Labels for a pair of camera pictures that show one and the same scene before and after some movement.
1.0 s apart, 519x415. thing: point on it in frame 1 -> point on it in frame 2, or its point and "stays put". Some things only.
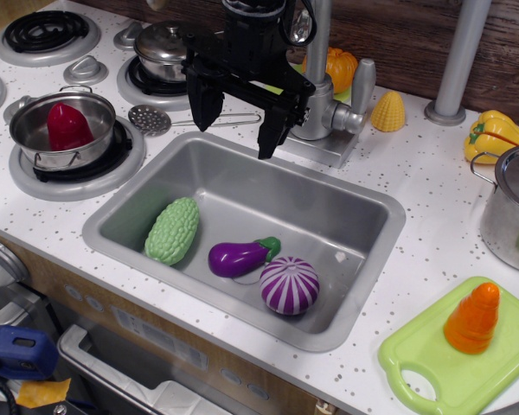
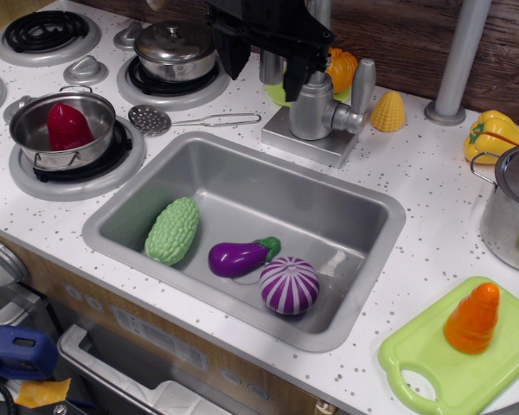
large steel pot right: (508, 222) stays put
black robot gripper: (250, 60) -> (284, 26)
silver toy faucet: (311, 138) stays put
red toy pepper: (67, 128) stays put
